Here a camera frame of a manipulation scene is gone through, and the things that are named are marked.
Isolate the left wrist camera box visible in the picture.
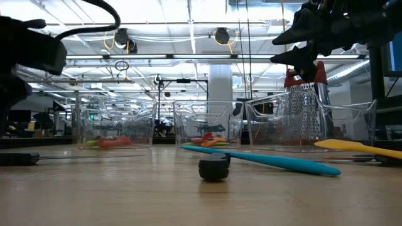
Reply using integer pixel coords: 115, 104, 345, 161
0, 15, 68, 77

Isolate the red metal box grater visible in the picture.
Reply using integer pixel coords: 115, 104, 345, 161
283, 61, 334, 145

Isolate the black background rig frame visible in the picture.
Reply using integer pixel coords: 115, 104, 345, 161
156, 77, 210, 101

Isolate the black hanging cable ring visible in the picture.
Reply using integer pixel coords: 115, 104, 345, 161
114, 60, 130, 72

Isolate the dark background workstation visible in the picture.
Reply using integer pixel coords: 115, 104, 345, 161
32, 99, 73, 138

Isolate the orange silicone spatula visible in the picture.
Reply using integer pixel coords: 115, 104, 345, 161
200, 136, 227, 148

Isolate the green silicone spatula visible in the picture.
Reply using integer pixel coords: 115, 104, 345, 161
182, 141, 232, 148

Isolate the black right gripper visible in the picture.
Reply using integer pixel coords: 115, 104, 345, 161
269, 0, 371, 83

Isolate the clear plastic bin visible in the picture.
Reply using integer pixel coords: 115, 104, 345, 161
74, 94, 158, 150
244, 90, 377, 154
173, 100, 244, 149

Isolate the small black round cap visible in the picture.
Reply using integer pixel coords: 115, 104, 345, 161
198, 152, 232, 183

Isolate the white pillar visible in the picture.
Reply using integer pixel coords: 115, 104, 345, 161
209, 64, 233, 104

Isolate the black background monitor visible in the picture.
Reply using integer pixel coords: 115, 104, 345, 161
8, 109, 32, 123

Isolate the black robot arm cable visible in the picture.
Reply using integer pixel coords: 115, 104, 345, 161
55, 0, 122, 41

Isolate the grey workstation cart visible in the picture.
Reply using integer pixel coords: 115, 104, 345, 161
367, 42, 402, 142

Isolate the computer monitor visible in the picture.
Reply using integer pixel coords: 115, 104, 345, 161
384, 30, 402, 78

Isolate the yellow silicone spatula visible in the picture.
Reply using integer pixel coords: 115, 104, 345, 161
314, 138, 402, 160

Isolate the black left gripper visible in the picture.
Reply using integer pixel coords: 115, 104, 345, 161
0, 73, 33, 134

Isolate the blue silicone spatula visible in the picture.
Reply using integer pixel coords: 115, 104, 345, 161
180, 144, 342, 176

